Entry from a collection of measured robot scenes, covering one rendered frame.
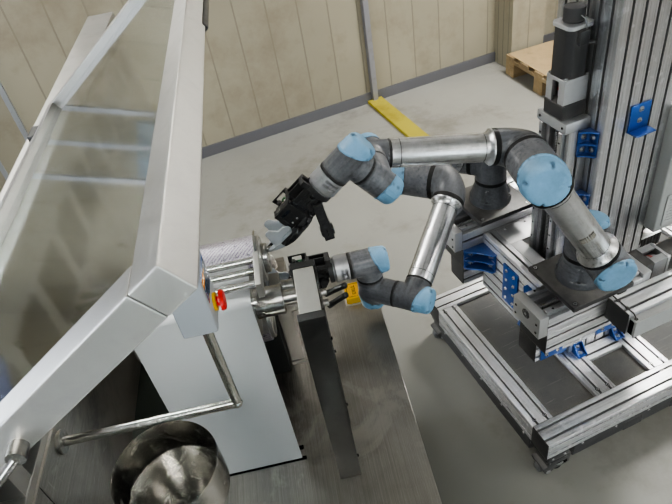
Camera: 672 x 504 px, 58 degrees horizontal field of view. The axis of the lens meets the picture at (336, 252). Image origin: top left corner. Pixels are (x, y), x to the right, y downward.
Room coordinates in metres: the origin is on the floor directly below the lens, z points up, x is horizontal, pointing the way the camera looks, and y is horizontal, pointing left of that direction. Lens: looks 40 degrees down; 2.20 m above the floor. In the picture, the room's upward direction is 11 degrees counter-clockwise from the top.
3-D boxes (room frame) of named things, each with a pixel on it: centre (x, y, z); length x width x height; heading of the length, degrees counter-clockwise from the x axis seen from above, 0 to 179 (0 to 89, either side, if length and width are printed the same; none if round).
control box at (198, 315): (0.62, 0.20, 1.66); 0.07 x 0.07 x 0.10; 3
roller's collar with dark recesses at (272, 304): (0.92, 0.16, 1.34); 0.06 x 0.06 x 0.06; 2
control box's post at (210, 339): (0.62, 0.20, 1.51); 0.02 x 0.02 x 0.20
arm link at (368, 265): (1.24, -0.08, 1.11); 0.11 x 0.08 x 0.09; 92
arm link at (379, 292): (1.23, -0.09, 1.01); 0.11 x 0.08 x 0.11; 57
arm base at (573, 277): (1.32, -0.74, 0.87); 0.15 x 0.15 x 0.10
